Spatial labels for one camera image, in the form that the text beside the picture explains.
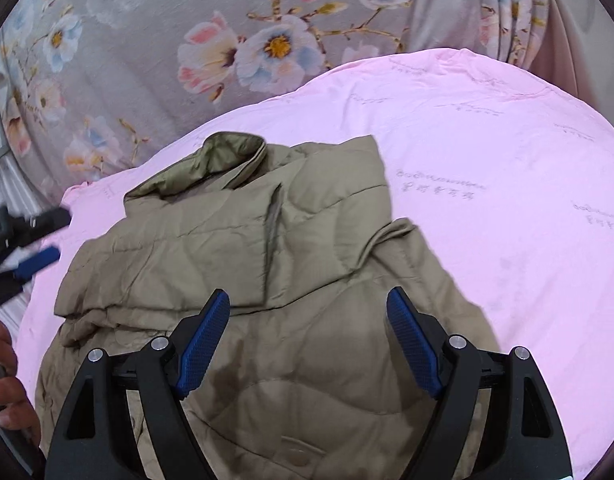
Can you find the grey floral sheet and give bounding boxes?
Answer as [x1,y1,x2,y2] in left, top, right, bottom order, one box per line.
[0,0,553,201]

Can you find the white satin curtain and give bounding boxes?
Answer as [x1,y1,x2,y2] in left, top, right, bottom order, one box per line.
[0,60,68,321]

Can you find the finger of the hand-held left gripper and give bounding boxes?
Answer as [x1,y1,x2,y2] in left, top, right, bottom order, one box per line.
[30,206,72,234]
[13,245,62,281]

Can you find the pink blanket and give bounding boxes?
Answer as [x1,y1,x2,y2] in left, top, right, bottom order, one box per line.
[14,47,614,480]

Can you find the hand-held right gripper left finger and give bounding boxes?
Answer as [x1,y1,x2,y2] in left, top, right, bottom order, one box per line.
[44,288,231,480]

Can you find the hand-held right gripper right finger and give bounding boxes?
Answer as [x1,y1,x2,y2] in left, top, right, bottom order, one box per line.
[385,286,574,480]

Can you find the person's left hand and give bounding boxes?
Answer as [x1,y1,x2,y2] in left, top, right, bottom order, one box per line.
[0,322,42,449]

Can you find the khaki quilted jacket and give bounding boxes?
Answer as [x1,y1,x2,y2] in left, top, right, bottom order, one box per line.
[34,131,504,480]

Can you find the beige pink curtain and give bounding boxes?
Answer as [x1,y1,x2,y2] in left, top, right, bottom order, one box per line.
[530,0,614,141]

